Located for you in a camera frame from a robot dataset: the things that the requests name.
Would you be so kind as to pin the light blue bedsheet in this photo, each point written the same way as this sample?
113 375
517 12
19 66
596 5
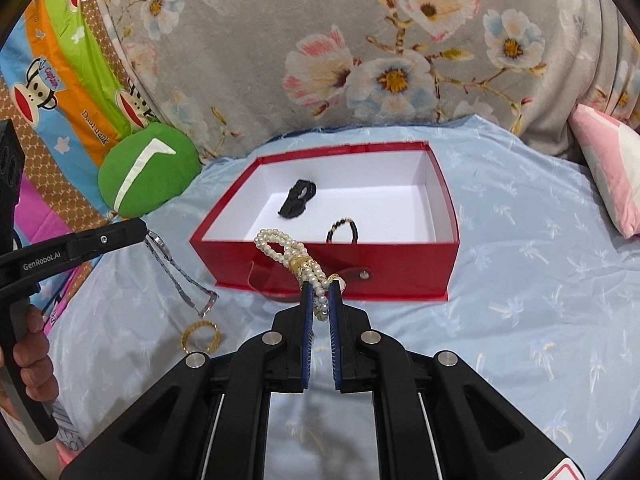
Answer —
500 260

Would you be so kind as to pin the green round cushion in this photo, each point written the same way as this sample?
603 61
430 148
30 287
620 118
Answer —
150 170

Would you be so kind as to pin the red box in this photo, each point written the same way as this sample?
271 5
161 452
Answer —
325 270

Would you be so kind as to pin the black clip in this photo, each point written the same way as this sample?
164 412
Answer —
297 200

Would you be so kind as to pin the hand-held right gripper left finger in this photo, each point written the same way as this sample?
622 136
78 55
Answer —
306 340

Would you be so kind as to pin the grey striped cloth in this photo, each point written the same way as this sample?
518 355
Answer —
65 417

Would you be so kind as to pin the pink pillow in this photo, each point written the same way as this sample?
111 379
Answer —
610 160

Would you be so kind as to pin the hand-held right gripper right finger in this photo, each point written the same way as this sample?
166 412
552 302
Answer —
336 345

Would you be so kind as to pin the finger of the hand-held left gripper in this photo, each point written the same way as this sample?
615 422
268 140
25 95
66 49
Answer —
110 237

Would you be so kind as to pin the silver hair clip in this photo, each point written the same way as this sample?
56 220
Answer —
176 280

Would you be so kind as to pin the person's left hand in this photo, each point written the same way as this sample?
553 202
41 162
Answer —
30 360

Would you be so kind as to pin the colourful cartoon printed blanket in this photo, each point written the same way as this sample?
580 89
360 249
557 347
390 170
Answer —
65 85

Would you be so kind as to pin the grey floral blanket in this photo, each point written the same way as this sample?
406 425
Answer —
350 35

